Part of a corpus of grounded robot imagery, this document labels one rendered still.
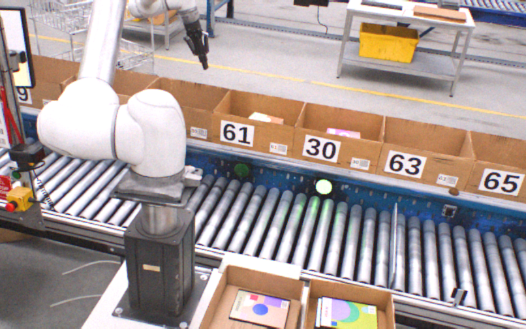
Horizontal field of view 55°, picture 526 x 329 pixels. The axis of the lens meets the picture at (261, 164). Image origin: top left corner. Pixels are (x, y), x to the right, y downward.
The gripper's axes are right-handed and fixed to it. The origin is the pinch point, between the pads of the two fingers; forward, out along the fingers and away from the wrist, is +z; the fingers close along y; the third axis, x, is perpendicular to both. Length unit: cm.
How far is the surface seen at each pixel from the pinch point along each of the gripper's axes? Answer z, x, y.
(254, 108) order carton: 32.4, 11.4, 13.6
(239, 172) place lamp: 46, -26, 15
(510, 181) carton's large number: 65, -9, 131
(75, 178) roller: 28, -55, -53
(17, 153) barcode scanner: -6, -86, -37
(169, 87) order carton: 14.6, 8.7, -30.0
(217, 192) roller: 49, -38, 8
